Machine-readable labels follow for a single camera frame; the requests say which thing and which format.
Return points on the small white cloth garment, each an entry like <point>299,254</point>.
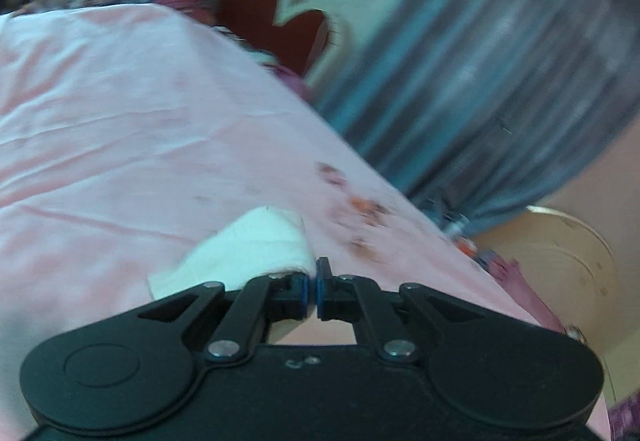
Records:
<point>252,248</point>

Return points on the grey-blue curtain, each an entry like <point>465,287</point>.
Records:
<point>475,71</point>

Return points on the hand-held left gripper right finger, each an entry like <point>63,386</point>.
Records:
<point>323,293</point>

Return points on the pink floral bed sheet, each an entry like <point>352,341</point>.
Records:
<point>150,131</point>

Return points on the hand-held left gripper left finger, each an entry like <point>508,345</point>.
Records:
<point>300,295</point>

